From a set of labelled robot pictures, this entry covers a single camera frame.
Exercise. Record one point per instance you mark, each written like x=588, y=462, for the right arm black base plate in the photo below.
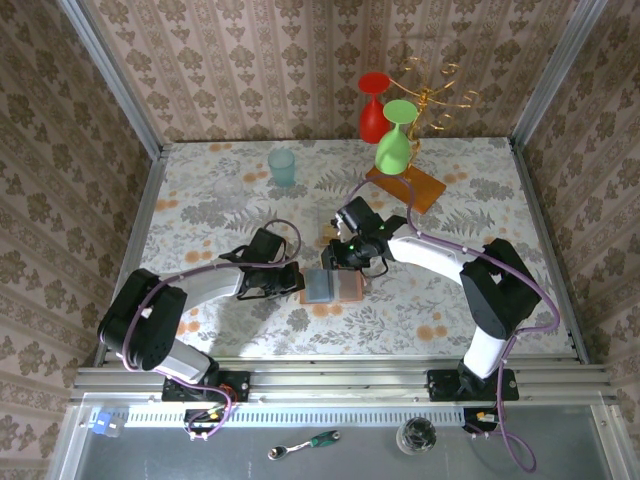
x=440, y=387

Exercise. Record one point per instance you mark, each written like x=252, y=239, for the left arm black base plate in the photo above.
x=235, y=385

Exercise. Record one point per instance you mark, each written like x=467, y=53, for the clear glass jar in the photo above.
x=416, y=436

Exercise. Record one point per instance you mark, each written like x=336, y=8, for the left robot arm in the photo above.
x=210, y=287

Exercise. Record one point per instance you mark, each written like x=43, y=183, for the teal plastic tumbler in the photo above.
x=281, y=167

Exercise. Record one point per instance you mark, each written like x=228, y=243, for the red wine glass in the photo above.
x=372, y=122

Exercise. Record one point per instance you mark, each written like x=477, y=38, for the aluminium mounting beam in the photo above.
x=340, y=382

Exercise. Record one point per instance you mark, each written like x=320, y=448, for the black connector block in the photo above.
x=200, y=417
x=475, y=422

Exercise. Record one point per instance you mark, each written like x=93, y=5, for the aluminium frame post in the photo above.
x=116, y=80
x=554, y=75

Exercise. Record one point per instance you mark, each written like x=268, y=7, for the grey metal shelf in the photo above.
x=550, y=450

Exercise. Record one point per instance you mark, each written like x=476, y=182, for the small blue white box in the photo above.
x=102, y=424

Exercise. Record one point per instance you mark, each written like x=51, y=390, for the green wine glass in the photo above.
x=392, y=152

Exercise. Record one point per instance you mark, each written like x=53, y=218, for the clear glass cup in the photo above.
x=229, y=190

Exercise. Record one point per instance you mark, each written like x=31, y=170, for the aluminium side rail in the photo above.
x=144, y=210
x=540, y=225

